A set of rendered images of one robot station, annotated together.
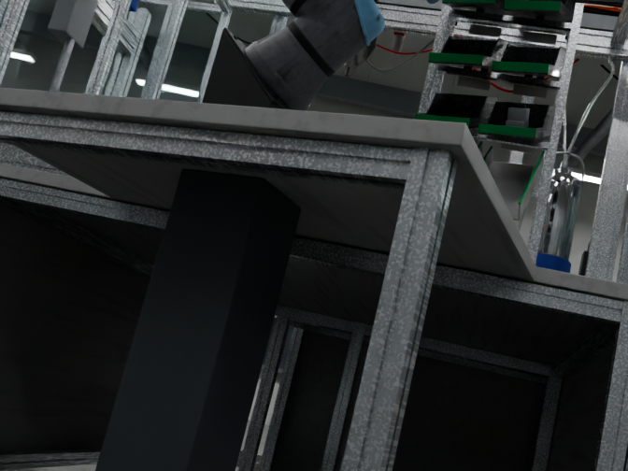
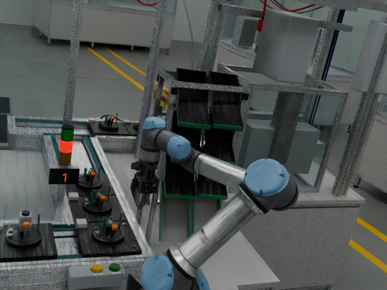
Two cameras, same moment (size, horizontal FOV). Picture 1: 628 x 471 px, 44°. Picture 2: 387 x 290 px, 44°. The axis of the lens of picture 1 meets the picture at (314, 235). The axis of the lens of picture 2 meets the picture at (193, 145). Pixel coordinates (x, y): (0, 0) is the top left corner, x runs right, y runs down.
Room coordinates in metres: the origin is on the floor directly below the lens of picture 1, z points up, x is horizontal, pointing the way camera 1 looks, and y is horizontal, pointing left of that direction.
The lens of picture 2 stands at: (0.29, 0.91, 2.11)
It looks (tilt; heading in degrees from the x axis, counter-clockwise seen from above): 20 degrees down; 321
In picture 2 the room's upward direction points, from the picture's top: 11 degrees clockwise
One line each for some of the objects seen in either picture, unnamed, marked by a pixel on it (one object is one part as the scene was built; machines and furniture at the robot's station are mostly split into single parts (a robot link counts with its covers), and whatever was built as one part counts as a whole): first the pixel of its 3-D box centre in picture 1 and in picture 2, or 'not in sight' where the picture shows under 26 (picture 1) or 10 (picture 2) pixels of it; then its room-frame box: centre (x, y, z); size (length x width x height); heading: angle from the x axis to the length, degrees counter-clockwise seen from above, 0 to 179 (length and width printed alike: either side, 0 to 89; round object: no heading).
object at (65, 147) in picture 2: not in sight; (66, 145); (2.03, 0.17, 1.33); 0.05 x 0.05 x 0.05
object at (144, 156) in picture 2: not in sight; (150, 153); (1.64, 0.01, 1.45); 0.08 x 0.08 x 0.05
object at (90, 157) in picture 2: not in sight; (87, 194); (2.34, -0.10, 0.91); 1.24 x 0.33 x 0.10; 166
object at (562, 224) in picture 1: (556, 205); not in sight; (2.50, -0.76, 1.32); 0.14 x 0.14 x 0.38
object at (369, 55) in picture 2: not in sight; (365, 113); (2.02, -1.79, 1.42); 0.30 x 0.09 x 1.13; 76
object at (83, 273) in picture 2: not in sight; (95, 275); (1.68, 0.15, 0.93); 0.21 x 0.07 x 0.06; 76
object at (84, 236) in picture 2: not in sight; (109, 227); (1.87, 0.01, 1.01); 0.24 x 0.24 x 0.13; 76
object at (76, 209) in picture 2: not in sight; (98, 199); (2.10, -0.04, 1.01); 0.24 x 0.24 x 0.13; 76
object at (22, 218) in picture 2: not in sight; (25, 218); (1.96, 0.34, 1.06); 0.08 x 0.04 x 0.07; 166
